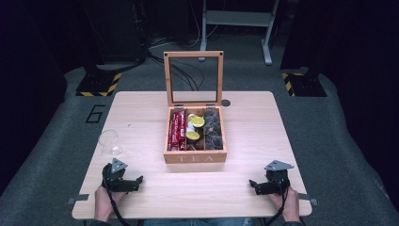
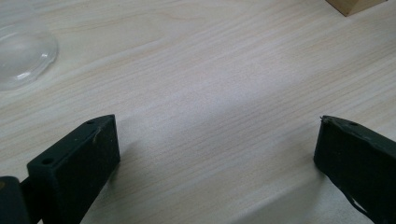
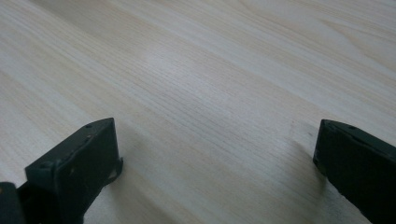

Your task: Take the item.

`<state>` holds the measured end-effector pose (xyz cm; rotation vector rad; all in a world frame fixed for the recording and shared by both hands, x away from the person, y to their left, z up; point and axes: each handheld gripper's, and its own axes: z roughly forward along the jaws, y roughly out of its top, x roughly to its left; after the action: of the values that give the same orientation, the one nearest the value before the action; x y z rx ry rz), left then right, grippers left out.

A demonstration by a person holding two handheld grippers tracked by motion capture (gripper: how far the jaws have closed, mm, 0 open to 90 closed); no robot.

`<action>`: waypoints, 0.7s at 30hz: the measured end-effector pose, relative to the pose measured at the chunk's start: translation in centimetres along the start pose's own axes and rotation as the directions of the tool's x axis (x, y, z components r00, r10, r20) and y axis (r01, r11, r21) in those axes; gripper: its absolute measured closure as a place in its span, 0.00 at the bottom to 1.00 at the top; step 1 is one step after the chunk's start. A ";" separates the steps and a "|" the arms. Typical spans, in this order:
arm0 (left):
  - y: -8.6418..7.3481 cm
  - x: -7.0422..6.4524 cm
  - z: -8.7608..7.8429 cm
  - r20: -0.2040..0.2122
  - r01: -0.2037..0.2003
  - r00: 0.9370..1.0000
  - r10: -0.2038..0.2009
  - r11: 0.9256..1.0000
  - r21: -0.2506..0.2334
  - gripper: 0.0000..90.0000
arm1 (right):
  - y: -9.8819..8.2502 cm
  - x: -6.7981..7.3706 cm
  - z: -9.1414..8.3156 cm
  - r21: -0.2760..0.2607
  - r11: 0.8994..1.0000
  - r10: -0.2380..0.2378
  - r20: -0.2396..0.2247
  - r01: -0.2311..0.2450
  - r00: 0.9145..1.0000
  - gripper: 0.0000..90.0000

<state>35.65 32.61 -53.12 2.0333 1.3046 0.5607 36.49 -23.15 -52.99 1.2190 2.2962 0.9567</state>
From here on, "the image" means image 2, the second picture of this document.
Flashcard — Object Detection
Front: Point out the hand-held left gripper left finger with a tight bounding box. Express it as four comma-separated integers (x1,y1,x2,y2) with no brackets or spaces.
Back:
26,114,121,224

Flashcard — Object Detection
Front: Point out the cardboard box corner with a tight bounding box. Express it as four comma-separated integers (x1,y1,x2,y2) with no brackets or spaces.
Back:
325,0,389,18

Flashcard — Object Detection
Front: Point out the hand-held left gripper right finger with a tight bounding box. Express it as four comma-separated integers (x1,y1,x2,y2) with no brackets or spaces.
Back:
313,115,396,224

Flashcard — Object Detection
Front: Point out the clear plastic lid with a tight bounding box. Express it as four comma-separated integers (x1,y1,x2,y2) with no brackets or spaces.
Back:
0,22,60,91

